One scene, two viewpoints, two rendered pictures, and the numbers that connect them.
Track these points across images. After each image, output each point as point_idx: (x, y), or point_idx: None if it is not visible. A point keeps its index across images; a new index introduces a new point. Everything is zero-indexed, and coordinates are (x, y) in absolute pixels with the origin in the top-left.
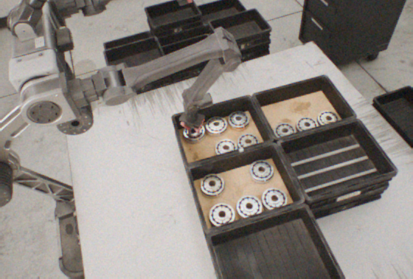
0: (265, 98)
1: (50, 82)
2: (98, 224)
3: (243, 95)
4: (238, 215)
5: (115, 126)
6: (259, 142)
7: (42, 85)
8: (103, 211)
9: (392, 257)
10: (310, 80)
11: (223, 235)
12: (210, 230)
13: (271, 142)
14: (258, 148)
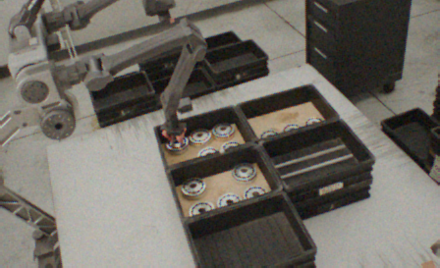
0: (250, 109)
1: (40, 67)
2: (79, 238)
3: None
4: None
5: (98, 151)
6: None
7: (34, 70)
8: (83, 226)
9: (378, 247)
10: (296, 89)
11: (201, 224)
12: (188, 218)
13: (252, 143)
14: (239, 149)
